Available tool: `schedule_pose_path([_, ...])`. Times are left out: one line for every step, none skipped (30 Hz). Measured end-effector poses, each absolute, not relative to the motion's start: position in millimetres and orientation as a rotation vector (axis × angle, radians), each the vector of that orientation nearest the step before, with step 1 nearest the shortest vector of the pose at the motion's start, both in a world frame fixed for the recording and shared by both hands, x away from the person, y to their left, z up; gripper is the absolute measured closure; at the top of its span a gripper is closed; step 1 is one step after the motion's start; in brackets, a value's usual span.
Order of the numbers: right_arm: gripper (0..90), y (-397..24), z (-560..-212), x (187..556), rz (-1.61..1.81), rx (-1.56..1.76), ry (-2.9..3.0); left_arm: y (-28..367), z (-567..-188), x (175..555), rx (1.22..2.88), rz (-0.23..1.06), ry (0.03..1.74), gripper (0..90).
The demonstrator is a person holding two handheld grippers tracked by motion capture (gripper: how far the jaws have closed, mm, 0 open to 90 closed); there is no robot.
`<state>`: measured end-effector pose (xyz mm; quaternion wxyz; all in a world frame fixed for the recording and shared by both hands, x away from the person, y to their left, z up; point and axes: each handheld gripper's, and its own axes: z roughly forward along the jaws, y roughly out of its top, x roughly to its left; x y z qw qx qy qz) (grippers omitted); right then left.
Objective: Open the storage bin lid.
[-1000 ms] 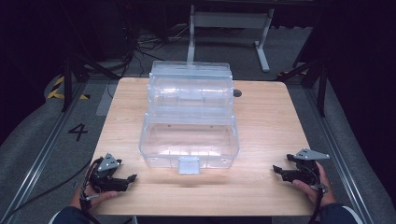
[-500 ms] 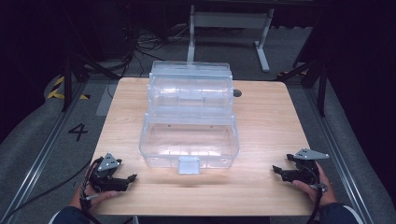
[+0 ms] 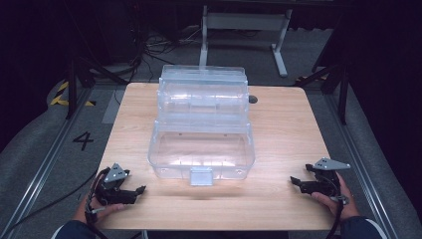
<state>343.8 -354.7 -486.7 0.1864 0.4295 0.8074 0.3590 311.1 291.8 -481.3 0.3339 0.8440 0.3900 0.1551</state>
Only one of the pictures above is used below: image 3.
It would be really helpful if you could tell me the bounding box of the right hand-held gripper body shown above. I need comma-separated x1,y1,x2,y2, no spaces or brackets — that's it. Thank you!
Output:
304,156,351,197

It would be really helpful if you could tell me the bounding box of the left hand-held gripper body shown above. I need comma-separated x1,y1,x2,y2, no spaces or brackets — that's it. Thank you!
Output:
93,162,137,206

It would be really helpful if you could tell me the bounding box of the clear plastic storage box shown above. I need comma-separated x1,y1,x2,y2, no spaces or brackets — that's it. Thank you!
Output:
146,64,257,187

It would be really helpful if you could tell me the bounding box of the person's left hand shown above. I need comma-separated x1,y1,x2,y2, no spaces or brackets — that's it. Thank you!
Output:
72,193,127,225

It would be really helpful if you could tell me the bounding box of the person's right hand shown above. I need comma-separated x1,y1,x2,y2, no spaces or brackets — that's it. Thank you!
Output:
311,174,360,223

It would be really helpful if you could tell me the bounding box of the black metal stand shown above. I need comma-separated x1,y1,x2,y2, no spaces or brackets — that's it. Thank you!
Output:
295,61,350,126
64,57,129,120

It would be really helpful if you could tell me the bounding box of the yellow black floor tape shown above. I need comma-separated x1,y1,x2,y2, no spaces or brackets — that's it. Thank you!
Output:
49,81,98,108

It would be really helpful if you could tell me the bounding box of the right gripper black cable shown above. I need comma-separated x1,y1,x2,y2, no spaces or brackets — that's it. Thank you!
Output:
322,172,349,239

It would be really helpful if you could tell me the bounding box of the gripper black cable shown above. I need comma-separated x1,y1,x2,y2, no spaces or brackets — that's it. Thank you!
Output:
322,172,349,239
84,167,110,239

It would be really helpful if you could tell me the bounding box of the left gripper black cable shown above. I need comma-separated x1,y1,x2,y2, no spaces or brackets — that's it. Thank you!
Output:
84,167,110,239

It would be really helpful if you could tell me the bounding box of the aluminium floor rail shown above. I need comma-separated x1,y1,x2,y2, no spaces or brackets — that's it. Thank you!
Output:
322,93,401,239
0,87,96,235

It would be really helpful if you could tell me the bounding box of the long black floor cable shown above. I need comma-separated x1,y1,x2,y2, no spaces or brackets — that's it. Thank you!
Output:
0,168,100,239

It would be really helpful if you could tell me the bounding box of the black floor cable bundle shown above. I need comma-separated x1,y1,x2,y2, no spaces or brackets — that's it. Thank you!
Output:
127,24,211,86

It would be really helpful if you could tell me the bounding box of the white metal table frame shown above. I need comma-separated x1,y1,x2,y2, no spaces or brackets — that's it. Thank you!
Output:
197,4,294,79

